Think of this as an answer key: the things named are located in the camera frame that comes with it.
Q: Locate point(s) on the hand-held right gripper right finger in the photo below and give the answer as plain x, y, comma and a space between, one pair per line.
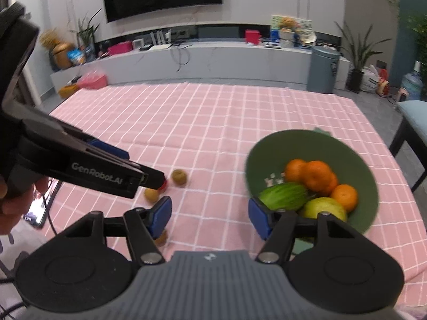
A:
259, 218

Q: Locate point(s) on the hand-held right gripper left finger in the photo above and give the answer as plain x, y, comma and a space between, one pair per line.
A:
160, 216

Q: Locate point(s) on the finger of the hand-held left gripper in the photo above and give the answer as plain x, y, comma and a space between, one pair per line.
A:
155, 179
111, 150

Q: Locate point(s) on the red cherry tomato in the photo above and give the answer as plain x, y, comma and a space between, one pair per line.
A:
164, 186

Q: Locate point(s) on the brown longan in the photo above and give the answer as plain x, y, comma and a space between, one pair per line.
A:
151, 195
163, 239
179, 177

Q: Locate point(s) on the green cucumber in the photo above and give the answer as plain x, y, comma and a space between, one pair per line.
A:
283, 196

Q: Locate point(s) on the orange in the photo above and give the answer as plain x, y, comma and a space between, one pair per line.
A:
294, 170
334, 186
317, 174
345, 199

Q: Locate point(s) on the yellow green pear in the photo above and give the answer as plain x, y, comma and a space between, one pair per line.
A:
323, 206

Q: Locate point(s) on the green colander bowl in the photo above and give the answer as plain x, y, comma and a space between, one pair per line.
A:
267, 153

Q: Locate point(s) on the person's left hand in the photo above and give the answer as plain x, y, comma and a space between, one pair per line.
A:
16, 210

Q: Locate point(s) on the yellow box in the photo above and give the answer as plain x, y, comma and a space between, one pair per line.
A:
67, 91

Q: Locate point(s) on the black smartphone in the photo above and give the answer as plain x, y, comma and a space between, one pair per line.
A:
37, 216

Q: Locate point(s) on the pink plastic bag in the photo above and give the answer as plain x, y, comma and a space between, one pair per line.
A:
92, 80

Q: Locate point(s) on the pink checked tablecloth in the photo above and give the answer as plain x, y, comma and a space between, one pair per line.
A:
206, 123

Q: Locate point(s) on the blue snack bag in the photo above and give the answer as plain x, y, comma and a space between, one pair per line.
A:
76, 56

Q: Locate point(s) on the yellow brown round object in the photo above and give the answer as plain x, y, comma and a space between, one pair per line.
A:
60, 51

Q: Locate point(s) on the pink box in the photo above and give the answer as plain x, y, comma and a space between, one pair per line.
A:
119, 48

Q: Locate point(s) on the potted orchid plant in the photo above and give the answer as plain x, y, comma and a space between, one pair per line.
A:
87, 35

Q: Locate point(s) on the white router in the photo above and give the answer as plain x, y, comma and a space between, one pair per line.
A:
160, 41

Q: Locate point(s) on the white marble TV console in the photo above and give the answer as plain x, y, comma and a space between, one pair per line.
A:
216, 61

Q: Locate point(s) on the grey trash can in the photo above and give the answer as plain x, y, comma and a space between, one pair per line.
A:
323, 71

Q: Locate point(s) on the red box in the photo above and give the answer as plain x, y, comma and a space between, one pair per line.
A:
252, 36

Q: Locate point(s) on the white plastic bag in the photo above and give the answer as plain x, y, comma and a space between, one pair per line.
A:
368, 80

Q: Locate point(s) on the white bouquet basket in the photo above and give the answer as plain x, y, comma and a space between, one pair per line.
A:
286, 38

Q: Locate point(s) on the blue box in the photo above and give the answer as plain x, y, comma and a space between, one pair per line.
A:
274, 36

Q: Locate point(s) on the red shopping bag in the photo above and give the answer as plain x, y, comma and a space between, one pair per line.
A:
382, 83

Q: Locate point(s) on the light blue seat cushion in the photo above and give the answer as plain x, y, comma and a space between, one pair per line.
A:
415, 111

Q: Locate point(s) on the potted snake plant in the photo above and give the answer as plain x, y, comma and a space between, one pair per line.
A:
357, 56

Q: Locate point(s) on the blue water jug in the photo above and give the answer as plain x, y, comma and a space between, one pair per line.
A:
412, 85

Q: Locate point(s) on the leafy green potted plant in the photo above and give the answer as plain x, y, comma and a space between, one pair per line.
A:
419, 40

